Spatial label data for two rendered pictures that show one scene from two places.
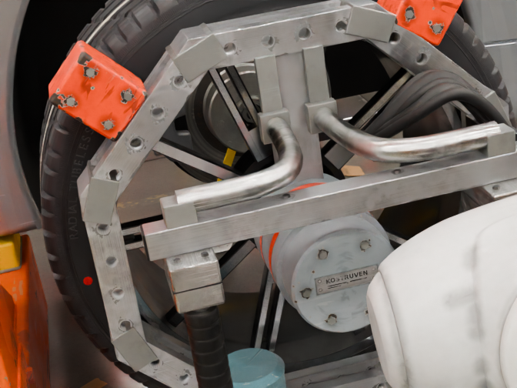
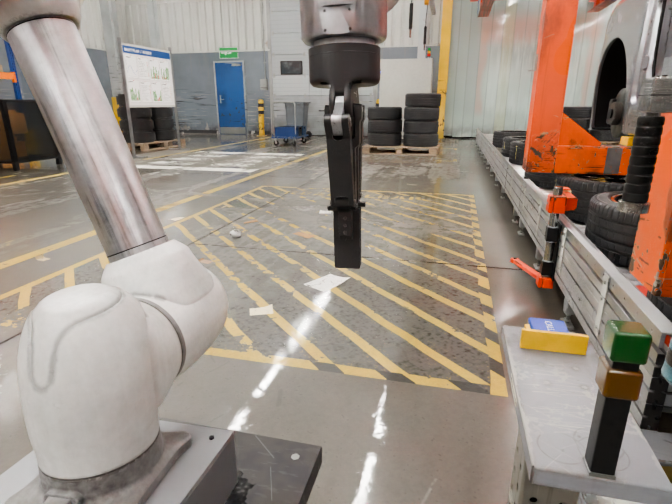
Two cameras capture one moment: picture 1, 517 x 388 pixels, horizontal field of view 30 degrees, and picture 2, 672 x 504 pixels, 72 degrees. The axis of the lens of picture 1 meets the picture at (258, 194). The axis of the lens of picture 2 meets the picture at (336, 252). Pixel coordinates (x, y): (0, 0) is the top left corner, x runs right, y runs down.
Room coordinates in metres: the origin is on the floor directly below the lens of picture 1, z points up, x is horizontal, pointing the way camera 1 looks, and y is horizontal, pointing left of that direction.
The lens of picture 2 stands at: (0.71, -0.78, 0.91)
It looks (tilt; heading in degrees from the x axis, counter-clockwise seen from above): 18 degrees down; 113
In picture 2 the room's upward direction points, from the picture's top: straight up
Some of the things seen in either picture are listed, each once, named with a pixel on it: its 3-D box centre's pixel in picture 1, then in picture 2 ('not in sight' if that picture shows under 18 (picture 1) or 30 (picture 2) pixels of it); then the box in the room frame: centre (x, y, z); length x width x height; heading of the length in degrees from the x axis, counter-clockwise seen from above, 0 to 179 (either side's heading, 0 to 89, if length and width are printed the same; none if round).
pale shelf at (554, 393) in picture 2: not in sight; (564, 392); (0.80, 0.01, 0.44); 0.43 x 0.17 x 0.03; 99
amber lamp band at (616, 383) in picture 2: not in sight; (618, 377); (0.84, -0.19, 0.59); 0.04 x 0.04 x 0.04; 9
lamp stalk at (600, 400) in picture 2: not in sight; (612, 403); (0.84, -0.19, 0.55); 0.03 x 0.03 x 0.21; 9
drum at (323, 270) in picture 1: (321, 245); not in sight; (1.05, -0.07, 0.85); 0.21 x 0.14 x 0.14; 9
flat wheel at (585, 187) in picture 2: not in sight; (615, 196); (1.17, 2.35, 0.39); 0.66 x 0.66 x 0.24
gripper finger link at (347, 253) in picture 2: not in sight; (347, 238); (0.52, -0.31, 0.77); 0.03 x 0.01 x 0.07; 13
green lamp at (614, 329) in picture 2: not in sight; (626, 341); (0.84, -0.19, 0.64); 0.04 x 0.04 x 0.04; 9
